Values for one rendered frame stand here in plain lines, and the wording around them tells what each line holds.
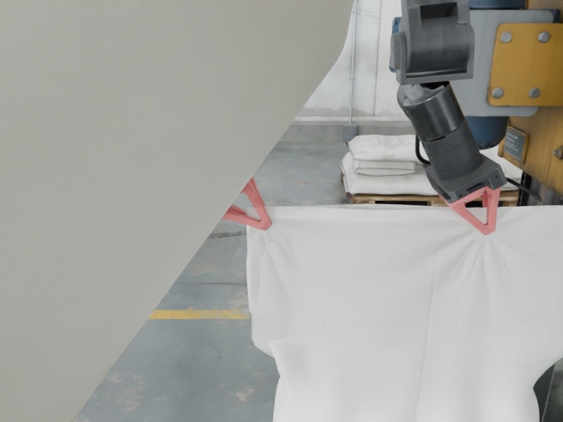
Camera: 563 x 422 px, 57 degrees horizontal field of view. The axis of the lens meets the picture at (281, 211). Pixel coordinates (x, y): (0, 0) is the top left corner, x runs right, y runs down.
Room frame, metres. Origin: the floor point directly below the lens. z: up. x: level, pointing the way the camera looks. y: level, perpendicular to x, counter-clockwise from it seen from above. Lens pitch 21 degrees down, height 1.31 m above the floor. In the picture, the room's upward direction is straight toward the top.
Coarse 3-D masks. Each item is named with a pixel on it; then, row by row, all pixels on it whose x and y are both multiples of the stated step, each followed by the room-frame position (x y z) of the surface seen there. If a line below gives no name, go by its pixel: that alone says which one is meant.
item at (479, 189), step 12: (432, 180) 0.63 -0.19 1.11; (444, 192) 0.61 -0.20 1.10; (468, 192) 0.59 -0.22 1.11; (480, 192) 0.59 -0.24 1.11; (492, 192) 0.59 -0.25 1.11; (456, 204) 0.59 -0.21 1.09; (492, 204) 0.60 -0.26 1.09; (468, 216) 0.60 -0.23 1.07; (492, 216) 0.60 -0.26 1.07; (480, 228) 0.60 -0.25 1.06; (492, 228) 0.61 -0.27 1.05
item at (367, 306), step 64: (256, 256) 0.62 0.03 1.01; (320, 256) 0.61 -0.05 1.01; (384, 256) 0.60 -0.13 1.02; (448, 256) 0.61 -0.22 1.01; (512, 256) 0.61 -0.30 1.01; (256, 320) 0.62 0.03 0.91; (320, 320) 0.61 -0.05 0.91; (384, 320) 0.60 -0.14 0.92; (448, 320) 0.61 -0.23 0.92; (512, 320) 0.61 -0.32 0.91; (320, 384) 0.58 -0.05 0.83; (384, 384) 0.57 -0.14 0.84; (448, 384) 0.57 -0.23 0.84; (512, 384) 0.57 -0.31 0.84
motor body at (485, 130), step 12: (468, 0) 0.88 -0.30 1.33; (480, 0) 0.88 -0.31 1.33; (492, 0) 0.87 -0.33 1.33; (504, 0) 0.87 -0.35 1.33; (516, 0) 0.88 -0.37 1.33; (468, 120) 0.87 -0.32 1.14; (480, 120) 0.87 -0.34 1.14; (492, 120) 0.88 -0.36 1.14; (504, 120) 0.89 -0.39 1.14; (480, 132) 0.87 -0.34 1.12; (492, 132) 0.88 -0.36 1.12; (504, 132) 0.90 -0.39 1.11; (480, 144) 0.88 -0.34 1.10; (492, 144) 0.89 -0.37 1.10
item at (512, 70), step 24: (480, 24) 0.84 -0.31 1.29; (504, 24) 0.83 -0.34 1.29; (528, 24) 0.83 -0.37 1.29; (552, 24) 0.83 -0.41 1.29; (480, 48) 0.84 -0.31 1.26; (504, 48) 0.83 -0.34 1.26; (528, 48) 0.83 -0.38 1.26; (552, 48) 0.83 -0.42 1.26; (480, 72) 0.84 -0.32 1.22; (504, 72) 0.83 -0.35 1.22; (528, 72) 0.83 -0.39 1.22; (552, 72) 0.83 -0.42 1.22; (456, 96) 0.84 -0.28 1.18; (480, 96) 0.84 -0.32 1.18; (504, 96) 0.83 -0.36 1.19; (528, 96) 0.83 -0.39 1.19; (552, 96) 0.83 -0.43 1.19
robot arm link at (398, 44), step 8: (400, 32) 0.61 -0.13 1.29; (472, 32) 0.59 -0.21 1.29; (392, 40) 0.61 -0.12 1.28; (400, 40) 0.60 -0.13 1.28; (472, 40) 0.59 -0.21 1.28; (392, 48) 0.61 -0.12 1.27; (400, 48) 0.59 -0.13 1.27; (472, 48) 0.59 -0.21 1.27; (392, 56) 0.61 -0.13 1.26; (400, 56) 0.59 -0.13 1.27; (472, 56) 0.59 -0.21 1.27; (392, 64) 0.61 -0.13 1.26; (400, 64) 0.59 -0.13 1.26; (472, 64) 0.59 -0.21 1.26; (400, 72) 0.59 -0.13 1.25; (424, 72) 0.62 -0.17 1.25; (432, 72) 0.61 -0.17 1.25; (440, 72) 0.61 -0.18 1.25; (448, 72) 0.60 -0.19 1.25; (456, 72) 0.60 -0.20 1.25; (464, 72) 0.59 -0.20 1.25; (472, 72) 0.59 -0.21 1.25; (400, 80) 0.59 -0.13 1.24; (408, 80) 0.59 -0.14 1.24; (416, 80) 0.59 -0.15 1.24; (424, 80) 0.59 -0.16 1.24; (432, 80) 0.59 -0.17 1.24; (440, 80) 0.59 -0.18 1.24; (448, 80) 0.59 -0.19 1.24; (400, 88) 0.69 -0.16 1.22; (408, 88) 0.66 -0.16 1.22; (400, 96) 0.68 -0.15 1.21; (400, 104) 0.68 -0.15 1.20
